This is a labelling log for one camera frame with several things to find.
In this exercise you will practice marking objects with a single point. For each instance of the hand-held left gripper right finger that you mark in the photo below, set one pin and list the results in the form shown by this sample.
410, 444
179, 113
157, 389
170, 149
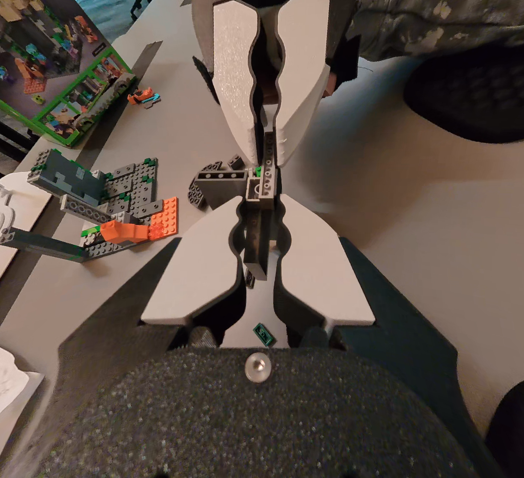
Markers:
327, 277

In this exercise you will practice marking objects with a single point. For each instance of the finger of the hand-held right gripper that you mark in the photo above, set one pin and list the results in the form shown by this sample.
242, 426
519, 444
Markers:
307, 56
231, 68

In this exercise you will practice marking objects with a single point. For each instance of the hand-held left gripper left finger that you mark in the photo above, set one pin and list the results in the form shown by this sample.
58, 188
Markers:
192, 277

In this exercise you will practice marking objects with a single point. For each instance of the small grey lego piece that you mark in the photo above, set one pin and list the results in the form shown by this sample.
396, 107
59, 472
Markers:
249, 279

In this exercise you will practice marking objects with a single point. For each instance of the black quarter-round lego plate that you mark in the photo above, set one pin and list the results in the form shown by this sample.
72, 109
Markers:
196, 196

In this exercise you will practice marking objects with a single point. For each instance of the blue lego pickaxe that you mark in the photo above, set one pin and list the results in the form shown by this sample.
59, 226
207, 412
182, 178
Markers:
154, 98

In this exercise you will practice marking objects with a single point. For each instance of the dark green lego plate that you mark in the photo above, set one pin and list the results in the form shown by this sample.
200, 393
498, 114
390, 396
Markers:
263, 334

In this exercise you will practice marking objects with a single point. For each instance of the green-topped dark lego wall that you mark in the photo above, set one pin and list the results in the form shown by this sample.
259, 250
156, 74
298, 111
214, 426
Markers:
221, 185

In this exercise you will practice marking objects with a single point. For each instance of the orange lego minifigure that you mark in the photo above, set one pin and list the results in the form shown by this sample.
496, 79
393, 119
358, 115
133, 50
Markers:
138, 97

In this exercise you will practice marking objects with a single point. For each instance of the grey green lego building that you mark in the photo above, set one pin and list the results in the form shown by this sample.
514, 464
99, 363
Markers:
131, 187

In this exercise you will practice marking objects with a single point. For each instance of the torn printed paper bag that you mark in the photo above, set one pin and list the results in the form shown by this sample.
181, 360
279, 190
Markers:
10, 379

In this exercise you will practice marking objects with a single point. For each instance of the person's right forearm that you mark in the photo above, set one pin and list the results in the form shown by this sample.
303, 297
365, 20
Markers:
430, 3

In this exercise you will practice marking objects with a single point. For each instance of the dark grey lego accessory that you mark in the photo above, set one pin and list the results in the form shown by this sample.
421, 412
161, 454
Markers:
150, 106

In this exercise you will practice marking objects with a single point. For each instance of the dark grey lego brick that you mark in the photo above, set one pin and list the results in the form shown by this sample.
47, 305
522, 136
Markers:
235, 161

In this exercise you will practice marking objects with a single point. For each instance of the green lego box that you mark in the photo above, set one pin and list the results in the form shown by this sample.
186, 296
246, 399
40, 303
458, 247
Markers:
49, 56

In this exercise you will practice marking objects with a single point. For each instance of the person's right hand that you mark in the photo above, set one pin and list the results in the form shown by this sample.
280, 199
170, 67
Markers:
330, 85

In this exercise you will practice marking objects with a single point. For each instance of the black chair armrest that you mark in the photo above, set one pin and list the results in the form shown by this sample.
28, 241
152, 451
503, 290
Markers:
470, 93

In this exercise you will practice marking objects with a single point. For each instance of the white book stand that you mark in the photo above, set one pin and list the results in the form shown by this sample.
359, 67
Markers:
20, 207

